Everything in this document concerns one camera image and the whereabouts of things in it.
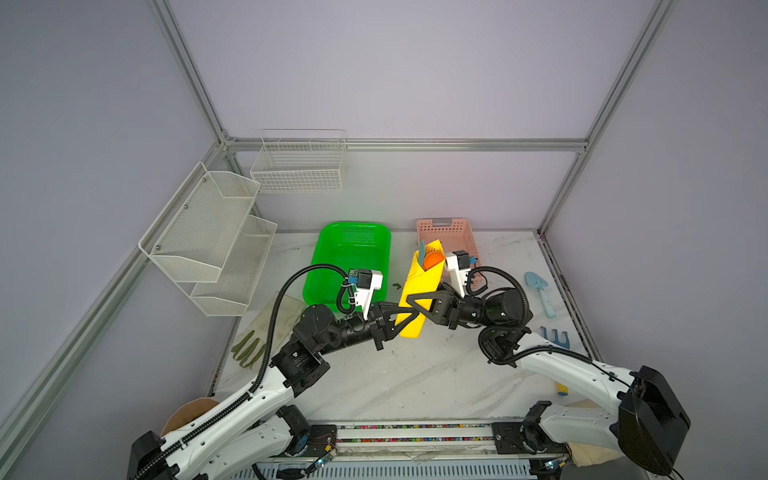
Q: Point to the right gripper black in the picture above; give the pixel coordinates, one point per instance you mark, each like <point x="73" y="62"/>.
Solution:
<point x="446" y="308"/>

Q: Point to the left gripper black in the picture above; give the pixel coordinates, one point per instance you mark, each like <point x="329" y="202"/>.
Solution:
<point x="386" y="329"/>

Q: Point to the yellow paper napkin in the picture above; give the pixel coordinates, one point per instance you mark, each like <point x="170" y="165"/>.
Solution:
<point x="420" y="281"/>

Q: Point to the orange plastic spoon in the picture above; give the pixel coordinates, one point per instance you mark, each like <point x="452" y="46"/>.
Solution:
<point x="432" y="260"/>

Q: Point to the teal plastic knife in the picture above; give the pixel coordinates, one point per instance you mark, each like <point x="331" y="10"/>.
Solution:
<point x="421" y="252"/>

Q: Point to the pink plastic basket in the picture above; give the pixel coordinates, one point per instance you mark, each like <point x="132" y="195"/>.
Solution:
<point x="453" y="233"/>

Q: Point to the green plastic basket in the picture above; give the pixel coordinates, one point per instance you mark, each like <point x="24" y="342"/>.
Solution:
<point x="348" y="245"/>

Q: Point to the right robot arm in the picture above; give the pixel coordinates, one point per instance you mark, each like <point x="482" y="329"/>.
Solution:
<point x="637" y="412"/>

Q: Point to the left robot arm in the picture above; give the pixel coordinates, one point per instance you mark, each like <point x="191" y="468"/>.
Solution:
<point x="260" y="419"/>

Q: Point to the light blue garden trowel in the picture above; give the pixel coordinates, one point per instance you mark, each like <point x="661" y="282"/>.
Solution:
<point x="537" y="283"/>

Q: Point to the blue yellow garden rake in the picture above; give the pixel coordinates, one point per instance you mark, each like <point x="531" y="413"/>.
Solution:
<point x="560" y="338"/>

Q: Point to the white mesh two-tier shelf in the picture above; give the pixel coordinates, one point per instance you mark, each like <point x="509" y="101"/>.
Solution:
<point x="209" y="241"/>

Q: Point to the cream work glove right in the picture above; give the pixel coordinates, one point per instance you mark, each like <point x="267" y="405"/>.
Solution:
<point x="585" y="455"/>

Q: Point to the paper bag with greens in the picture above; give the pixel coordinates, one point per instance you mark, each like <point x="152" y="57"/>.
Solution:
<point x="189" y="412"/>

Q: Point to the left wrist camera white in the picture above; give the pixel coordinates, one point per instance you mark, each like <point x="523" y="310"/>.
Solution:
<point x="365" y="283"/>

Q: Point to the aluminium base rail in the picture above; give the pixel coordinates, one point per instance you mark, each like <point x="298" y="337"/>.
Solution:
<point x="426" y="438"/>

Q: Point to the white wire basket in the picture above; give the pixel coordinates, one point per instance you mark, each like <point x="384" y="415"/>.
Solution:
<point x="300" y="161"/>

